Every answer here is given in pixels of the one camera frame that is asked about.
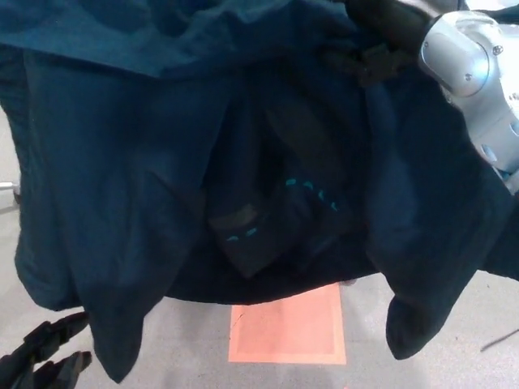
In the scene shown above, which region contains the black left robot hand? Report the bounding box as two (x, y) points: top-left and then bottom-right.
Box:
(0, 311), (93, 389)

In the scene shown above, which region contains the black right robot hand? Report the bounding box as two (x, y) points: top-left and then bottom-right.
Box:
(324, 0), (431, 88)

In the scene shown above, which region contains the dark teal coat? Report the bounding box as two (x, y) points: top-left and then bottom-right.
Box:
(0, 0), (519, 384)

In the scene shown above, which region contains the silver chair leg with caster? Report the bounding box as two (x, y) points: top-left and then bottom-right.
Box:
(0, 181), (21, 204)

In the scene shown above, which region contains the orange floor tape rectangle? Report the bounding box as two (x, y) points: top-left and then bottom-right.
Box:
(227, 283), (347, 353)

